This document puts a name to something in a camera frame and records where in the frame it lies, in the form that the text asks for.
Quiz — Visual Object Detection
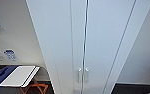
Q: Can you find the white wardrobe door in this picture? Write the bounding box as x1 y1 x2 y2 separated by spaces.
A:
25 0 86 94
81 0 138 94

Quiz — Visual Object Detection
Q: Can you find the white door handle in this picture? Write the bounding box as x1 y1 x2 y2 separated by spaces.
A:
77 67 82 84
84 67 90 84

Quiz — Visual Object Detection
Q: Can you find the orange folding stand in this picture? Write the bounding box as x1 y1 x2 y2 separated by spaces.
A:
19 77 49 94

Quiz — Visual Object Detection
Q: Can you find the white flat board dark edge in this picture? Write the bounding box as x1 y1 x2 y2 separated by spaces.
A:
0 65 41 89

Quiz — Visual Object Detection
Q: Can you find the white wardrobe carcass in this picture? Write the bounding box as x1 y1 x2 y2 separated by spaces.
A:
25 0 150 94

